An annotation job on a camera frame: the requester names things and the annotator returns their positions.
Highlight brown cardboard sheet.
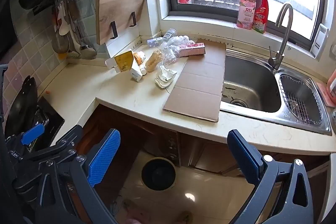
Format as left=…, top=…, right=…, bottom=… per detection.
left=163, top=42, right=227, bottom=123

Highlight beige loofah sponge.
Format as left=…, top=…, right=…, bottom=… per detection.
left=145, top=50, right=164, bottom=73

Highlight wire drain basket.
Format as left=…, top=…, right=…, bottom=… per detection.
left=279, top=74, right=323, bottom=125

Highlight person's pink trouser leg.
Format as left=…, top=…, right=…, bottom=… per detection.
left=126, top=214, right=153, bottom=224

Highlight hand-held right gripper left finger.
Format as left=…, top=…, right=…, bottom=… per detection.
left=34, top=129, right=121, bottom=224

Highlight white rice paddle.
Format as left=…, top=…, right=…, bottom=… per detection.
left=58, top=2, right=71, bottom=36

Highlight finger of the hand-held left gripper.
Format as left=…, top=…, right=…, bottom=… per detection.
left=7, top=123, right=46, bottom=153
left=25, top=124, right=84, bottom=161

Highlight black cutting board holder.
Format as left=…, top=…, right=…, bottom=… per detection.
left=110, top=11, right=137, bottom=39

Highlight white milk carton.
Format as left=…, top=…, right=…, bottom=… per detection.
left=130, top=56, right=143, bottom=82

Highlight yellow carton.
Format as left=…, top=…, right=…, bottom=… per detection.
left=113, top=49, right=135, bottom=73

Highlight wooden cutting board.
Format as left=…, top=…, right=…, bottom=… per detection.
left=95, top=0, right=147, bottom=45

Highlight steel faucet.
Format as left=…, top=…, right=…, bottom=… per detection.
left=268, top=3, right=294, bottom=70

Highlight pink dish mat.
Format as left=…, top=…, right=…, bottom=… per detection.
left=316, top=77, right=336, bottom=106

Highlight brown wooden cabinet door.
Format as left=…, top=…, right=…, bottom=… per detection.
left=76, top=106, right=105, bottom=151
left=104, top=105, right=181, bottom=164

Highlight round trash bin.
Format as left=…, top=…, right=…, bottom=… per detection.
left=141, top=157, right=177, bottom=191

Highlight small clear bottle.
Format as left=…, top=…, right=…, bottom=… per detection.
left=162, top=28, right=177, bottom=43

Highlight clear plastic clamshell container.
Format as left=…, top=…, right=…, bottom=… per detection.
left=159, top=42, right=184, bottom=65

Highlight red pink refill pouches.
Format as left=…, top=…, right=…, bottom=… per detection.
left=252, top=0, right=271, bottom=34

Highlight steel skimmer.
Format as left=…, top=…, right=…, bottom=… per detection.
left=52, top=27, right=69, bottom=54

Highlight white power outlet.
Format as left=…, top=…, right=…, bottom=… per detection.
left=310, top=23, right=330, bottom=60

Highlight stainless steel sink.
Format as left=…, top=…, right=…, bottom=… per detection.
left=220, top=48, right=332, bottom=135

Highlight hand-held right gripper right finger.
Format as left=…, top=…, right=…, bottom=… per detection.
left=227, top=130, right=319, bottom=224

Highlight brown box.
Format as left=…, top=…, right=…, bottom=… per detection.
left=178, top=40, right=206, bottom=57

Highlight white plastic bag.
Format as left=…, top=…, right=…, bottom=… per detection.
left=168, top=35, right=196, bottom=48

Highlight small lilac box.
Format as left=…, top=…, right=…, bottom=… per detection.
left=146, top=36, right=164, bottom=48

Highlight black wok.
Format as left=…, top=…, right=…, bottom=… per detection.
left=5, top=76, right=38, bottom=143

